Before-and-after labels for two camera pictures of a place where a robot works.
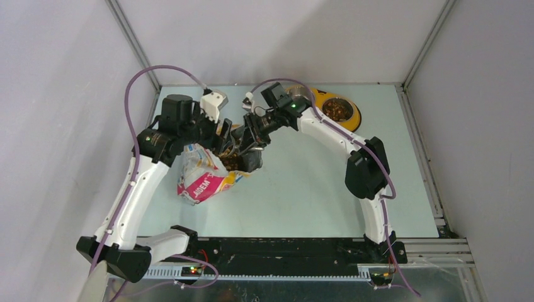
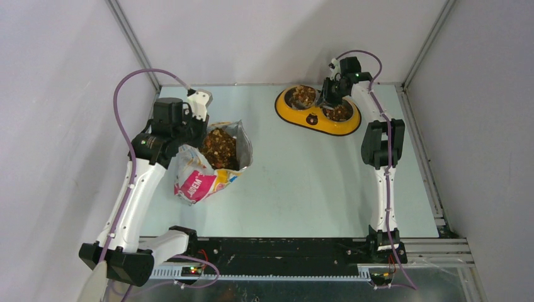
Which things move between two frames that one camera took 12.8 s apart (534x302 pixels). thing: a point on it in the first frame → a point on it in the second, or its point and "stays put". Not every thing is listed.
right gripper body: [261, 128] → [334, 93]
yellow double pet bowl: [338, 109] stays put
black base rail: [288, 253] stays put
